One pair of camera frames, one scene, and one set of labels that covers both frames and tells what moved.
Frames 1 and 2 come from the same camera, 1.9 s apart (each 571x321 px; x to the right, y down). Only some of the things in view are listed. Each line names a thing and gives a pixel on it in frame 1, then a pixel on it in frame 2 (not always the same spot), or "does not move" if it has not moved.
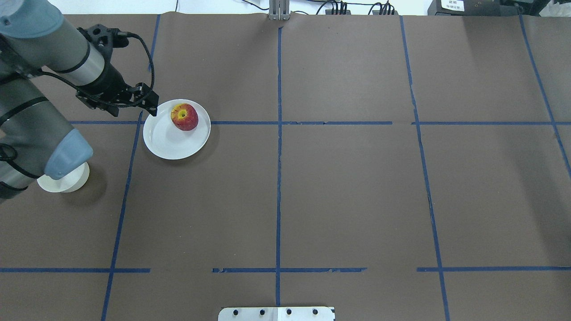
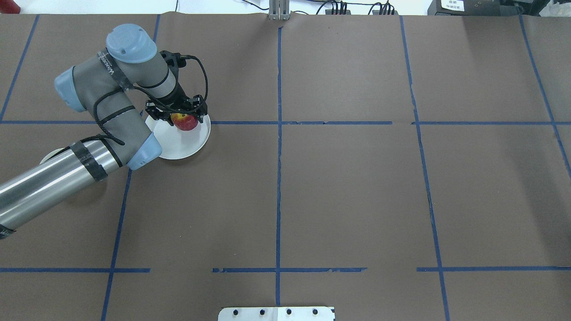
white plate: [165, 140] does not move
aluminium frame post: [279, 10] does not move
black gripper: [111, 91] -> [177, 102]
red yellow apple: [184, 117] does not move
